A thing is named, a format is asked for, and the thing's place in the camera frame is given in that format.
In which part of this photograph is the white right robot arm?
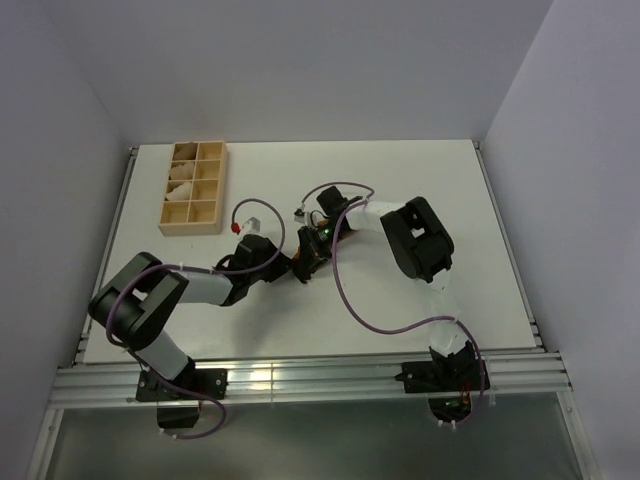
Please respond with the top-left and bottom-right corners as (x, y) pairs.
(292, 182), (481, 390)

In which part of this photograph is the cream rolled sock middle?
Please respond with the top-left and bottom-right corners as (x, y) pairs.
(168, 161), (195, 181)

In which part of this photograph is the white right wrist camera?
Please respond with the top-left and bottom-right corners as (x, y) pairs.
(294, 203), (307, 224)

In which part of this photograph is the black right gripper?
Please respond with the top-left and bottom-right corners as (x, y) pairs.
(296, 222), (348, 279)

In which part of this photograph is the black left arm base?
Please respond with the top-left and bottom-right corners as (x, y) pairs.
(135, 368), (228, 439)

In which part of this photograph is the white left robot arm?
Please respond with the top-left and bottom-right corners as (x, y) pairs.
(88, 234), (291, 399)

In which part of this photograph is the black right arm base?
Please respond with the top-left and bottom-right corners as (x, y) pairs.
(394, 359), (490, 426)

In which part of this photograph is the mustard yellow striped sock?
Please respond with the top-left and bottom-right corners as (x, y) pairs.
(294, 217), (337, 269)

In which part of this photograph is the wooden compartment organizer box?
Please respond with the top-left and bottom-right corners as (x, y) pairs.
(158, 141), (228, 237)

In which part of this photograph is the cream rolled sock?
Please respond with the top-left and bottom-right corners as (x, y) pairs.
(168, 161), (195, 181)
(172, 142), (198, 161)
(165, 182), (192, 202)

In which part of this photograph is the cream rolled sock top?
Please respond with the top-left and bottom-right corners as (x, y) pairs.
(172, 142), (198, 161)

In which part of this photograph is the cream rolled sock lower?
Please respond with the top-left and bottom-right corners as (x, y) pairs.
(165, 182), (192, 202)

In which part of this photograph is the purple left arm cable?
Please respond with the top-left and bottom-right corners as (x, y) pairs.
(104, 198), (287, 441)

